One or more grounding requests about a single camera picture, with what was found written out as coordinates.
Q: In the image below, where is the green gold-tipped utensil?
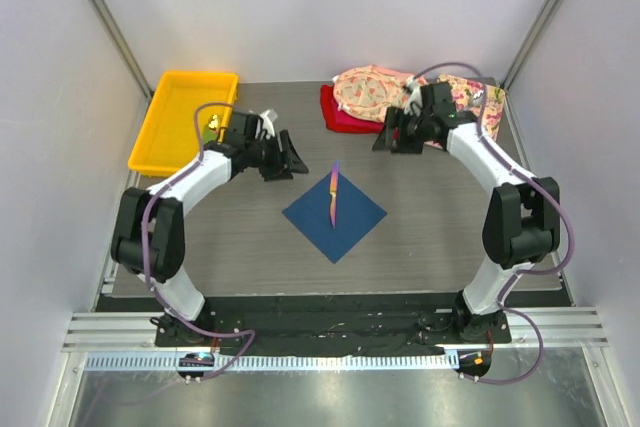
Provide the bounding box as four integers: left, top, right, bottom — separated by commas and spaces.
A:
202, 115, 220, 144

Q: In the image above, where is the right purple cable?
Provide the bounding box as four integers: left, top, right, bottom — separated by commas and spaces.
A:
412, 62, 577, 387

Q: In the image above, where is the right aluminium corner post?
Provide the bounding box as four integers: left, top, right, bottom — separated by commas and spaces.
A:
501, 0, 564, 90

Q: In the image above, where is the yellow plastic bin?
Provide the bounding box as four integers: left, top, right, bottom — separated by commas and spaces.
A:
128, 71, 239, 177

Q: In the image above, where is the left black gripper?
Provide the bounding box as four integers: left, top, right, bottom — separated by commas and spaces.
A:
245, 130, 307, 182

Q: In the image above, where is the floral round mesh cover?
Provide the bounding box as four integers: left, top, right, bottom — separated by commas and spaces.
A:
332, 65, 413, 123

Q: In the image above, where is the aluminium corner post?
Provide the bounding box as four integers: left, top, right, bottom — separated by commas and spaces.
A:
88, 0, 154, 101
501, 0, 564, 90

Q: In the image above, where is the blue paper napkin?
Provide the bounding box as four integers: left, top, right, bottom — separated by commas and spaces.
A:
282, 164, 387, 263

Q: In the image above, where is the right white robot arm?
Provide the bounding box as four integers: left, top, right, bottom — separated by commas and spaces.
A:
372, 77, 560, 342

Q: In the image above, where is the white slotted cable duct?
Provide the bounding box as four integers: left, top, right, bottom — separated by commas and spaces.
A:
84, 350, 459, 373

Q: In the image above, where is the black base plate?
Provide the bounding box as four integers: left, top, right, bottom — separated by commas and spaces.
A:
94, 294, 574, 348

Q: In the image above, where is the red folded cloth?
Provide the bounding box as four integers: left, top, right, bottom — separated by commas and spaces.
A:
320, 85, 397, 134

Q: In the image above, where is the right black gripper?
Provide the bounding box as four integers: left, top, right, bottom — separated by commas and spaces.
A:
375, 105, 434, 155

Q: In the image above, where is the left aluminium corner post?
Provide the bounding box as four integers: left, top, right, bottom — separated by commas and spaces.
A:
88, 0, 154, 101

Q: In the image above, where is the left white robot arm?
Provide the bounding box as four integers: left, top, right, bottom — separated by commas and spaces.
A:
110, 109, 309, 346

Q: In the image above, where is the floral yellow placemat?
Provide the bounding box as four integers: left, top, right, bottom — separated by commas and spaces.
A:
437, 74, 506, 141

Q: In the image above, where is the iridescent rainbow knife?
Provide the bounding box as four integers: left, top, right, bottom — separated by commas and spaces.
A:
329, 161, 340, 228

